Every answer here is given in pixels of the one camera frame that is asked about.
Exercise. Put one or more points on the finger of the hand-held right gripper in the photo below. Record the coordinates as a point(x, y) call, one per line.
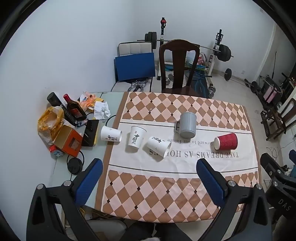
point(268, 163)
point(292, 160)

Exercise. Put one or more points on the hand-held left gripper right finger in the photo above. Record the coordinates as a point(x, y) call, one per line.
point(211, 183)

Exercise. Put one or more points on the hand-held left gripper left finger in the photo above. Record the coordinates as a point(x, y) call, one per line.
point(89, 183)

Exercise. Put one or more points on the red ripple paper cup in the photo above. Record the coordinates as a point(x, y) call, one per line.
point(227, 140)

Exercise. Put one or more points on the white paper cup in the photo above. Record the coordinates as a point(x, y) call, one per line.
point(109, 134)
point(135, 139)
point(157, 144)

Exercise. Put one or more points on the dark wooden stool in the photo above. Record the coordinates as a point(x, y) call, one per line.
point(271, 120)

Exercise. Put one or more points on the small red blue box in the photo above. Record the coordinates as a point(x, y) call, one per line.
point(56, 151)

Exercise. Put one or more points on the orange gift box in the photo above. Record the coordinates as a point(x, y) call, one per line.
point(69, 141)

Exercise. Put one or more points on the checkered brown pink tablecloth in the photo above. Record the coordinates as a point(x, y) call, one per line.
point(161, 190)

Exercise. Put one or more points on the black flat box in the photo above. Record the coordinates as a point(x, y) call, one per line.
point(90, 132)

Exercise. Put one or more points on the grey ribbed mug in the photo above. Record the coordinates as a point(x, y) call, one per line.
point(187, 122)

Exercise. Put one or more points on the exercise machine with pink bag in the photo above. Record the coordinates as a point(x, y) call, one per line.
point(270, 93)

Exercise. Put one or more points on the orange plastic bag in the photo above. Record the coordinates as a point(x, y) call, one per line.
point(49, 122)

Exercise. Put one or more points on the crumpled white tissue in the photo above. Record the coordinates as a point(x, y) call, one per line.
point(101, 109)

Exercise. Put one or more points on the dark bottle with red cap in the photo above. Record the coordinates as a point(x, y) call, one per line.
point(75, 109)

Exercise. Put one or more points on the orange snack packet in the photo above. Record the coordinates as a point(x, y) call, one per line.
point(87, 100)

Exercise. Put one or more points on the black cylinder box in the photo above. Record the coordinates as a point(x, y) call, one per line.
point(54, 98)

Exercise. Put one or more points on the chrome dumbbell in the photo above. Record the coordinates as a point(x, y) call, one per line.
point(211, 91)
point(170, 78)

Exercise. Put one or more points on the short barbell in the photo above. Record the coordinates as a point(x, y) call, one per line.
point(228, 74)

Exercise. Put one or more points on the dark bench pad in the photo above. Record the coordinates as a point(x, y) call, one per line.
point(197, 82)

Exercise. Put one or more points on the white weight bench rack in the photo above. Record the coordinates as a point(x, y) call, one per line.
point(211, 62)

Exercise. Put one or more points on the long barbell with black plates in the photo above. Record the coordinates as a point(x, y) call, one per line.
point(224, 53)

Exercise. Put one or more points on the plastic bag with pink items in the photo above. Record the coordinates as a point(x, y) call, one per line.
point(201, 59)

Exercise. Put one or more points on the blue board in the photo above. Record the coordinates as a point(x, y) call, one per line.
point(134, 67)

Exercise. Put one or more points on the dark wooden chair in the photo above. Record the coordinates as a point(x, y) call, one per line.
point(179, 60)

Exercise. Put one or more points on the white padded chair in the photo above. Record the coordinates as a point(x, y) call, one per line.
point(134, 48)

